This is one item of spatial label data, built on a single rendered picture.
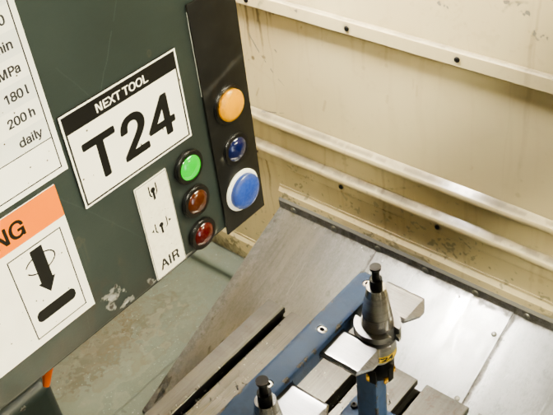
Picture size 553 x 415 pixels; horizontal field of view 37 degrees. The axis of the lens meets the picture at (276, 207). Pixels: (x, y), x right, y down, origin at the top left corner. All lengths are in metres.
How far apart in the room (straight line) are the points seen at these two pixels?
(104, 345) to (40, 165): 1.56
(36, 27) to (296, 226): 1.42
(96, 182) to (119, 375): 1.46
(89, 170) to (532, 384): 1.19
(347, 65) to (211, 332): 0.66
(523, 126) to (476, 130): 0.09
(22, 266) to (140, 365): 1.47
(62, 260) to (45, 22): 0.16
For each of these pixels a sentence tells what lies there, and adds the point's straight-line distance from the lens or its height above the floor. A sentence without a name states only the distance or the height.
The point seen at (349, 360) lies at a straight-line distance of 1.09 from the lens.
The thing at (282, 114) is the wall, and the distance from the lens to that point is 1.73.
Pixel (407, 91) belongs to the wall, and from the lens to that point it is 1.49.
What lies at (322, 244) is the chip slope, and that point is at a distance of 1.81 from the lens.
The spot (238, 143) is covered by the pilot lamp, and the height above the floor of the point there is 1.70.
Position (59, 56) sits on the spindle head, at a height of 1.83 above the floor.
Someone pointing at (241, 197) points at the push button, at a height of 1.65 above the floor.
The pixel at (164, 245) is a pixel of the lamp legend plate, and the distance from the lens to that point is 0.61.
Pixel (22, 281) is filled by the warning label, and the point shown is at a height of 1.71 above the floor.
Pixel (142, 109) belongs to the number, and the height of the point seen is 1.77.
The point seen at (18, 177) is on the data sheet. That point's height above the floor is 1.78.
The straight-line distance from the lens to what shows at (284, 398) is 1.06.
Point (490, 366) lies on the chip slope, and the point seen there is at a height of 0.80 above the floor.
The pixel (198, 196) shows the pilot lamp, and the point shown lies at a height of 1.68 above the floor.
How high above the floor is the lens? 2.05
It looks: 39 degrees down
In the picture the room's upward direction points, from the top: 7 degrees counter-clockwise
